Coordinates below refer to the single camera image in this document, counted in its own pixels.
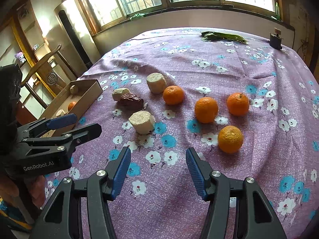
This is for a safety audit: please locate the round white sugarcane piece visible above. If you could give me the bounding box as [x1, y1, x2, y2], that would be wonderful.
[147, 73, 167, 94]

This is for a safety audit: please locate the brown cardboard box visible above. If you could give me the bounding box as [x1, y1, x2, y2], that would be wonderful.
[40, 79, 103, 138]

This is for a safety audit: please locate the person's left hand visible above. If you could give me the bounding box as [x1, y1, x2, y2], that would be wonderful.
[1, 172, 46, 208]

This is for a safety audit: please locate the white sugarcane cube front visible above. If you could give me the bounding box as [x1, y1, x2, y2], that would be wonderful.
[56, 109, 66, 118]

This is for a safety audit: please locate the green cloth on sill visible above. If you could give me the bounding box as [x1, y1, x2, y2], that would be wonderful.
[130, 13, 145, 21]

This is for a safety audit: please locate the wooden chair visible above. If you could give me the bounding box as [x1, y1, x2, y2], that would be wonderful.
[21, 44, 77, 109]

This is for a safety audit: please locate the yellowish tangerine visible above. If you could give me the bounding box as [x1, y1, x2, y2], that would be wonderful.
[217, 126, 244, 154]

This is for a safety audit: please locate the tall standing air conditioner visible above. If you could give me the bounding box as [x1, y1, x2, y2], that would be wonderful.
[54, 0, 101, 71]

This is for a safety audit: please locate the small dark bottle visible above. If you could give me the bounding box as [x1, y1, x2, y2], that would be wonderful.
[269, 27, 282, 50]

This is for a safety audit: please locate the dark red jujube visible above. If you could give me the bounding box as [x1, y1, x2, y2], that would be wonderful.
[118, 93, 144, 112]

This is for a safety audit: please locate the purple plush toy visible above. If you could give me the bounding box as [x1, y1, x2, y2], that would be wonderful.
[15, 51, 26, 64]

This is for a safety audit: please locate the green bottle on sill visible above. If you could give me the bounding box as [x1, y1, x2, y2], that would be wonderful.
[275, 2, 281, 21]

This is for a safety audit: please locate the green leafy vegetable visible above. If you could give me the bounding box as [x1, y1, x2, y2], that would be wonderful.
[201, 31, 247, 44]

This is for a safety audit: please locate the orange tangerine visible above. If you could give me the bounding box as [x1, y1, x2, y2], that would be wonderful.
[226, 92, 249, 117]
[163, 85, 184, 105]
[194, 97, 219, 123]
[68, 101, 76, 112]

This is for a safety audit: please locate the purple floral tablecloth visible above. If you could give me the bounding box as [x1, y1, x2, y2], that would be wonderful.
[44, 29, 318, 238]

